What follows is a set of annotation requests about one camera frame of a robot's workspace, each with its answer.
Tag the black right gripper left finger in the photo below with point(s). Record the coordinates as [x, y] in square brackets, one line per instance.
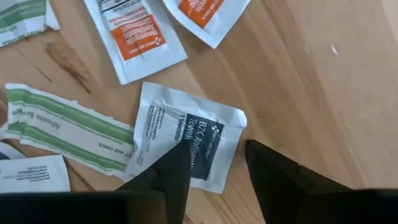
[174, 183]

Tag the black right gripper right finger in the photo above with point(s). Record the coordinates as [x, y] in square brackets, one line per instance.
[273, 183]

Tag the white antiseptic towelette packet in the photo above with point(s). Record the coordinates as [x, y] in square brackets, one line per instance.
[9, 151]
[174, 115]
[34, 177]

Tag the green striped bandage wrapper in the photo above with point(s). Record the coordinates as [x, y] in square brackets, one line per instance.
[21, 18]
[71, 130]

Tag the white ointment packet orange label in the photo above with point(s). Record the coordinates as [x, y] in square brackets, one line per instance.
[136, 37]
[202, 12]

